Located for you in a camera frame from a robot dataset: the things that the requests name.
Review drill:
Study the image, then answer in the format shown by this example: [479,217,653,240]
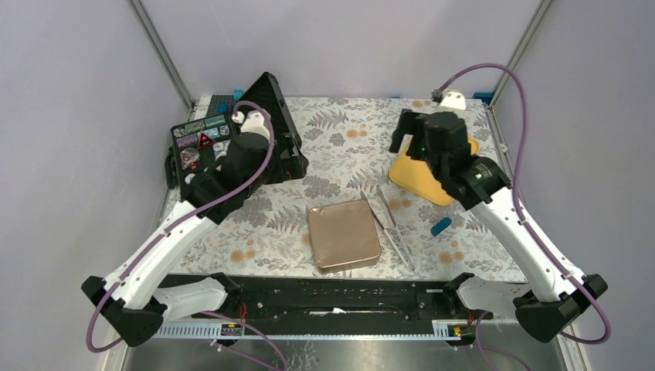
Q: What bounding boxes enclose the brown square tin lid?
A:
[307,199,382,274]

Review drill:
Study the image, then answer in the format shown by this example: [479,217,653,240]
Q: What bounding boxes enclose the long metal tongs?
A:
[359,185,416,271]

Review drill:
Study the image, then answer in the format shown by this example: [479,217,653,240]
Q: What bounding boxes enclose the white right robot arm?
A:
[407,90,611,342]

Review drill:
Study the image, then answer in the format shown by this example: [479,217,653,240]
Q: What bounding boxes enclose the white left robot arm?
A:
[82,101,277,353]

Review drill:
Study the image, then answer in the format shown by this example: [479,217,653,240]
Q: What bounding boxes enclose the yellow plastic tray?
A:
[389,136,453,206]

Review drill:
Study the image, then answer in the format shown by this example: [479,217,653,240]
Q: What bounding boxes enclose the black open hard case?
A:
[164,72,302,192]

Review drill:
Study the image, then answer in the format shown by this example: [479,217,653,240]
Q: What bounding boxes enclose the blue toy brick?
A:
[430,217,452,237]

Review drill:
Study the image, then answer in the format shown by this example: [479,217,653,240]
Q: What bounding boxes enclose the floral tablecloth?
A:
[174,97,524,281]

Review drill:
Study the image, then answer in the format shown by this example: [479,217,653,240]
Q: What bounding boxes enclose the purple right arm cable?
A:
[432,63,613,371]

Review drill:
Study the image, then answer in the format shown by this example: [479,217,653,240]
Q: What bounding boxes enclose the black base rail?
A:
[158,274,513,339]

